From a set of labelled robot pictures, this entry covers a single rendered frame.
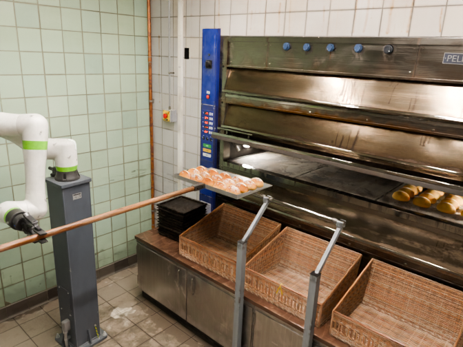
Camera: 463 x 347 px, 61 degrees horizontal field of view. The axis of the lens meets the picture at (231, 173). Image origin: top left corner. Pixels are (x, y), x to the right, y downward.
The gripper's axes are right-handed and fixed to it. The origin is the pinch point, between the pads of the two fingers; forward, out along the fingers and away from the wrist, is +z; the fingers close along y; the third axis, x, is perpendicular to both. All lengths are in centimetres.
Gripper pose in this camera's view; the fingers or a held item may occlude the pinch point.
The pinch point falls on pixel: (40, 235)
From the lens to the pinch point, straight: 190.9
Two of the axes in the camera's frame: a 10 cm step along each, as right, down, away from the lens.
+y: -0.5, 9.5, 3.0
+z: 7.6, 2.3, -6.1
